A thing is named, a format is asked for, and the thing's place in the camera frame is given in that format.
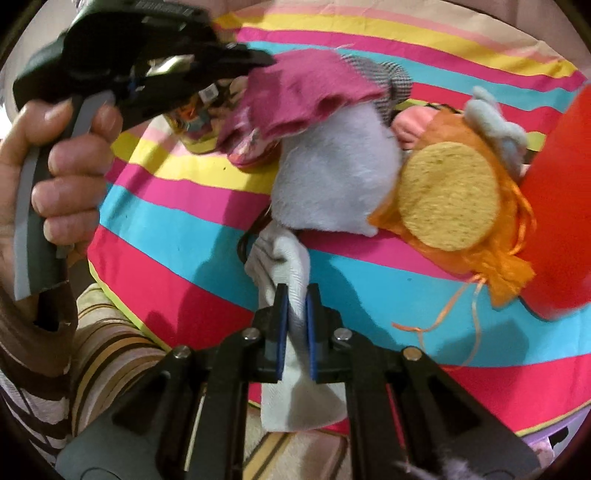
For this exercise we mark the grey plush toy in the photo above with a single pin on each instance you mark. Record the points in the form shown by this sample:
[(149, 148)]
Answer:
[(494, 124)]

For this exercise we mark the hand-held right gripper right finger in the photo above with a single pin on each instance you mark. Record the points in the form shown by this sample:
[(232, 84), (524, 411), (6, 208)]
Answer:
[(312, 332)]

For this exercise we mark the magenta ruffled cloth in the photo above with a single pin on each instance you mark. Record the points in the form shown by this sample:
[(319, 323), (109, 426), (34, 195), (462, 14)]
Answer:
[(300, 87)]

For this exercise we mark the glass jar with metal lid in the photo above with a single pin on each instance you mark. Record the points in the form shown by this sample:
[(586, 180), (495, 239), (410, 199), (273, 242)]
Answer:
[(198, 124)]

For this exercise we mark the beige striped towel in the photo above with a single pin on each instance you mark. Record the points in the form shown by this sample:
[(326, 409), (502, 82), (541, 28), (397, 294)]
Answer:
[(115, 350)]

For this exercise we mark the round yellow sponge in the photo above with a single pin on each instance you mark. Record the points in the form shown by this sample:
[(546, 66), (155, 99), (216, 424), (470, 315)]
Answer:
[(448, 198)]

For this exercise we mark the colourful striped sheet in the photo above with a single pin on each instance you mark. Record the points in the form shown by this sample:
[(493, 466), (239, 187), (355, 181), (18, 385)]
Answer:
[(184, 221)]

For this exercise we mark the orange organza bag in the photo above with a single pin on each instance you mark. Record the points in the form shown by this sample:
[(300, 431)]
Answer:
[(503, 272)]

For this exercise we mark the red thermos jug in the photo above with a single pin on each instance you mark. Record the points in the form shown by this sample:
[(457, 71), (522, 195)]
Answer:
[(563, 207)]

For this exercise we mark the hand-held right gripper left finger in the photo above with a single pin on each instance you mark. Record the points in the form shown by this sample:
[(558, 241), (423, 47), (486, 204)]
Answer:
[(281, 332)]

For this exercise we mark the grey herringbone cloth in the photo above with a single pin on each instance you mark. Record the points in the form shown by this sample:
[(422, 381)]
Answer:
[(281, 258)]

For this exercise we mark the purple cardboard box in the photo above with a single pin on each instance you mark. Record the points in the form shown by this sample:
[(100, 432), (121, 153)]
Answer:
[(540, 429)]

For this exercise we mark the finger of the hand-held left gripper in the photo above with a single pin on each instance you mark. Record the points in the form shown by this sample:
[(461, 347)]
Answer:
[(244, 56), (175, 90)]

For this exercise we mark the light grey fluffy towel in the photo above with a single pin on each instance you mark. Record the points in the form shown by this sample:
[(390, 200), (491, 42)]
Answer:
[(332, 175)]

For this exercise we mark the person's left hand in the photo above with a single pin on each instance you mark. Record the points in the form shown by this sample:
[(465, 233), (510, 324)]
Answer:
[(69, 194)]

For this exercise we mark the black white houndstooth cloth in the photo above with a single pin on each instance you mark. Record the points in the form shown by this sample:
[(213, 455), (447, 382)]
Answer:
[(388, 78)]

